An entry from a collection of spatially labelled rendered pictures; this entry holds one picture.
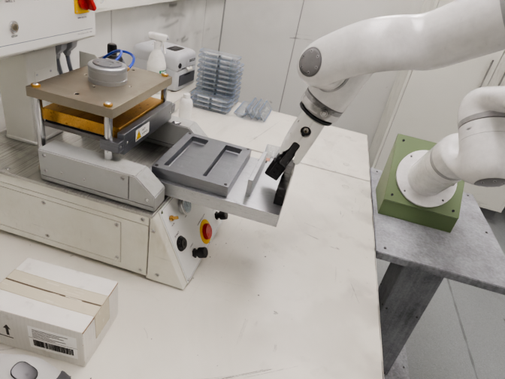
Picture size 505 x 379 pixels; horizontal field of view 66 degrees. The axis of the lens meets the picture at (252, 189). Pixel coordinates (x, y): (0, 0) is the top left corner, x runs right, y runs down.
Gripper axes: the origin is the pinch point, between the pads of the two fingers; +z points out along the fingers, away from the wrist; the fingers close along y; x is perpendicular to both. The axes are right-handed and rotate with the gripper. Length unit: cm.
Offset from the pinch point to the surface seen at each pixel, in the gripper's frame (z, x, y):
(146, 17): 27, 83, 114
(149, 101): 6.8, 32.7, 6.9
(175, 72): 32, 52, 89
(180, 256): 23.4, 7.0, -13.7
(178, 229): 19.8, 10.6, -10.8
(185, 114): 33, 35, 61
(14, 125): 25, 55, -5
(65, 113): 10.2, 42.1, -10.1
